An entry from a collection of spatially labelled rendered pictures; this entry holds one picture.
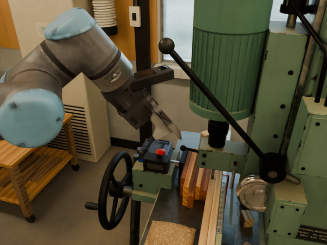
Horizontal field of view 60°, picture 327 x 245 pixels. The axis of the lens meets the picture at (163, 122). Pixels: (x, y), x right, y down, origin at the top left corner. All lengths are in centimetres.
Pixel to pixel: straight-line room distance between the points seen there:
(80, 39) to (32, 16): 172
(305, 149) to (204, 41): 32
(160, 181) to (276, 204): 38
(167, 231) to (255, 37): 53
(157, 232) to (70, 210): 146
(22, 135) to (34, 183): 177
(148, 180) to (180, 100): 140
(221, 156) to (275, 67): 31
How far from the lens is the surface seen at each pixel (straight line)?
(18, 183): 198
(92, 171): 249
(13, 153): 195
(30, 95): 45
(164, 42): 60
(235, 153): 84
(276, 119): 74
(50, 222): 218
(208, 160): 86
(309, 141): 64
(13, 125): 46
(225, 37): 65
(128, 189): 107
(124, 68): 61
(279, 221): 77
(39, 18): 224
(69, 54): 57
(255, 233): 101
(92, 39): 57
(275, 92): 71
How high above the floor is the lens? 156
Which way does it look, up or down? 30 degrees down
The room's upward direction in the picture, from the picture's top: straight up
